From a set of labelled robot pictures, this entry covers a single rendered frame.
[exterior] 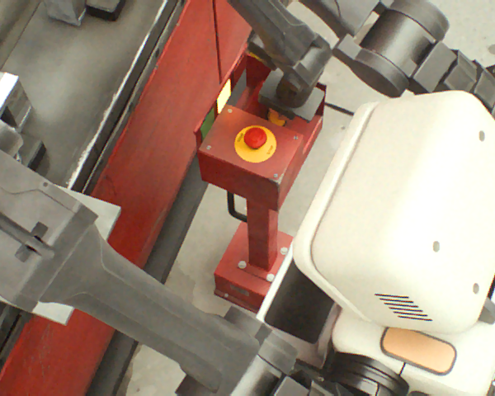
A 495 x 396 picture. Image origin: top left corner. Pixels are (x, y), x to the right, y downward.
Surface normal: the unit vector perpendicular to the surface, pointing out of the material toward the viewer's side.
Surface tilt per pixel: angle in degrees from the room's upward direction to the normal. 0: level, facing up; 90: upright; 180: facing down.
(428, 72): 42
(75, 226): 73
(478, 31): 0
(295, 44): 58
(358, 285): 90
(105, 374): 0
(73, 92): 0
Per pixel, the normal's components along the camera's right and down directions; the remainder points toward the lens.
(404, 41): 0.14, 0.02
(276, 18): 0.56, 0.34
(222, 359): 0.74, 0.40
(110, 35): -0.02, -0.43
